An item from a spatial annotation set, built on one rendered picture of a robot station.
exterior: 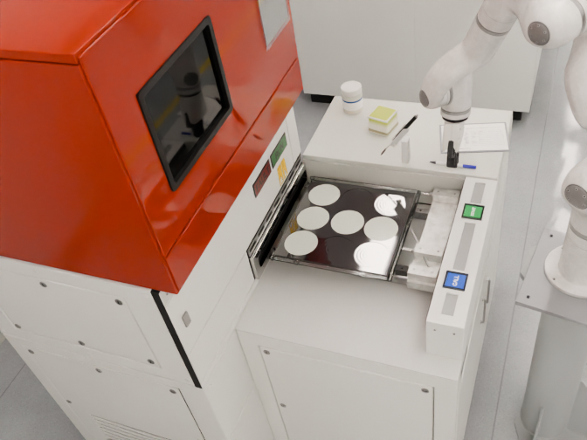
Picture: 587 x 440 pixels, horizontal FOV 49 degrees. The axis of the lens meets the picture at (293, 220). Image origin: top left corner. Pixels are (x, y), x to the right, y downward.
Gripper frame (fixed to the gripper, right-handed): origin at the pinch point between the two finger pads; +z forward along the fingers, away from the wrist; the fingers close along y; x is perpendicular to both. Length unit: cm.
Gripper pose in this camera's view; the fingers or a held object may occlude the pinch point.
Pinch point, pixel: (452, 159)
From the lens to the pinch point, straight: 200.9
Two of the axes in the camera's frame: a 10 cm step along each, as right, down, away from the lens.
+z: 1.1, 7.8, 6.2
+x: 9.3, 1.5, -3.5
